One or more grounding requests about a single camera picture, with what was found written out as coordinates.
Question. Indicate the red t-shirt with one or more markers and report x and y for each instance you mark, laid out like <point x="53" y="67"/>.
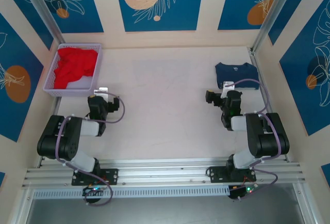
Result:
<point x="74" y="64"/>

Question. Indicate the lavender plastic basket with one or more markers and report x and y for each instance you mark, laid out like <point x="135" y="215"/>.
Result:
<point x="67" y="93"/>

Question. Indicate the blue floral wall panel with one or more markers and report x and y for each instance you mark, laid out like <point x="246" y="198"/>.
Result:
<point x="77" y="15"/>
<point x="159" y="17"/>
<point x="304" y="92"/>
<point x="15" y="105"/>
<point x="237" y="7"/>

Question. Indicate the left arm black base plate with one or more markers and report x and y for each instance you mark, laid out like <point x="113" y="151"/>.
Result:
<point x="111" y="176"/>

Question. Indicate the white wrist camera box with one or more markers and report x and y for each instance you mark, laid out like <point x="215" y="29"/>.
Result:
<point x="101" y="90"/>
<point x="229" y="84"/>

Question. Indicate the aluminium mounting rail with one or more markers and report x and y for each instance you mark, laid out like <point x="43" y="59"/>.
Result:
<point x="165" y="168"/>

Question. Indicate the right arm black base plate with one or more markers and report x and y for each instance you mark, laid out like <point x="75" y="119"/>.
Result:
<point x="216" y="175"/>

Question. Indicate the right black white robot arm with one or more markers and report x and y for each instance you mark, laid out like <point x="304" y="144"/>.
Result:
<point x="268" y="141"/>

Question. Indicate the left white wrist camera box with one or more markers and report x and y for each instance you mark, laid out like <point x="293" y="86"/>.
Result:
<point x="101" y="90"/>

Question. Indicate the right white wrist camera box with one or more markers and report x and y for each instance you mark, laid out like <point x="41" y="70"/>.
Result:
<point x="229" y="84"/>

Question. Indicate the aluminium frame post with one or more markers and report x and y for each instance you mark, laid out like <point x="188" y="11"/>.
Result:
<point x="274" y="9"/>
<point x="43" y="9"/>

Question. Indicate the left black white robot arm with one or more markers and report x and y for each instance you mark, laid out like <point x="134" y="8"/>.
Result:
<point x="67" y="141"/>

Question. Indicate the folded navy t-shirt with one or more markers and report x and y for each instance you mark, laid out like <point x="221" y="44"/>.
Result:
<point x="242" y="75"/>

